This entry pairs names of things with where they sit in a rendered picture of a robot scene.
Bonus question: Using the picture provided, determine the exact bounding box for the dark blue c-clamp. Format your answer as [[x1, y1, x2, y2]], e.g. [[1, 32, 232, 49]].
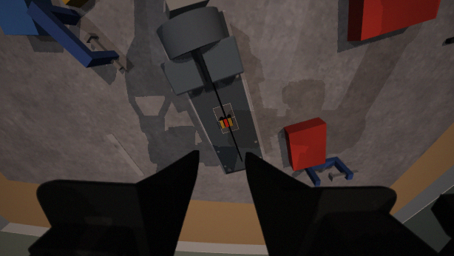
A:
[[26, 1, 123, 70], [305, 157, 359, 186]]

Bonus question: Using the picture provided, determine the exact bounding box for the black l-shaped bar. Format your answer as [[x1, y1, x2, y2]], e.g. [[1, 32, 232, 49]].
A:
[[445, 37, 454, 44]]

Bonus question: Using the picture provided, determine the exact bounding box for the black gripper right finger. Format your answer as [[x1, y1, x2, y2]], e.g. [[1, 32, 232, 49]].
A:
[[245, 152, 397, 256]]

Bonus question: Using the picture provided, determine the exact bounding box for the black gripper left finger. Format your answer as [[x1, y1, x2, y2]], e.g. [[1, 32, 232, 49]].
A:
[[36, 150, 200, 256]]

